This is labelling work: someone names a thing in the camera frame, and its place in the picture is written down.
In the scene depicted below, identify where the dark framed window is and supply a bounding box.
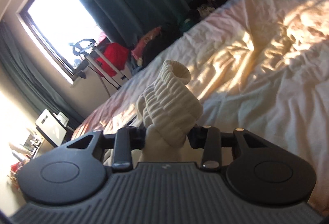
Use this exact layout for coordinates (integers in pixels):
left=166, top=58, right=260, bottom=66
left=17, top=0, right=108, bottom=84

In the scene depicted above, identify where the black cloth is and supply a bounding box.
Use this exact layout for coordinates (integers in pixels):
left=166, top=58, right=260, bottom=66
left=141, top=22, right=185, bottom=68

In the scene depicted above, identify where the white backed chair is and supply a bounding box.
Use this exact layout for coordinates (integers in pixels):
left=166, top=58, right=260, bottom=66
left=35, top=108, right=68, bottom=149

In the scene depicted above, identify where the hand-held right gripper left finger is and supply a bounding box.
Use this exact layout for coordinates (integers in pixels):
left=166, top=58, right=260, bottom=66
left=66, top=126, right=147, bottom=172

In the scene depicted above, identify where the white patterned cloth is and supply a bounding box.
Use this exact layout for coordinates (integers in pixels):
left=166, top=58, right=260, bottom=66
left=197, top=5, right=214, bottom=15

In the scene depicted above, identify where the narrow teal curtain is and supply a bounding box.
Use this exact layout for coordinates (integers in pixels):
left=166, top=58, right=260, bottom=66
left=0, top=21, right=85, bottom=127

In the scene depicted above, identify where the green garment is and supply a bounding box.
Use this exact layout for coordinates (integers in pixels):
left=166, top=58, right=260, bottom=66
left=180, top=15, right=196, bottom=32

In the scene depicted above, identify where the garment steamer stand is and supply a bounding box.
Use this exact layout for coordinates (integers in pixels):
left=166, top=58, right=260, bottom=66
left=68, top=38, right=129, bottom=97

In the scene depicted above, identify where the pink cloth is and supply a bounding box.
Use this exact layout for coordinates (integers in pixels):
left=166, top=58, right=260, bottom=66
left=131, top=28, right=162, bottom=60

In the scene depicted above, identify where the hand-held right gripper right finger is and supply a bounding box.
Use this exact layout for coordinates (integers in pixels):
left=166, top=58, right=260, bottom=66
left=188, top=125, right=281, bottom=170

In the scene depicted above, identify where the red bag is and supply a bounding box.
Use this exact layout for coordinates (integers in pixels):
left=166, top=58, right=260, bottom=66
left=96, top=37, right=130, bottom=78

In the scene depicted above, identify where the white dressing table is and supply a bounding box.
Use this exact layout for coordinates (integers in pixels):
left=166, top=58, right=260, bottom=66
left=9, top=111, right=70, bottom=163

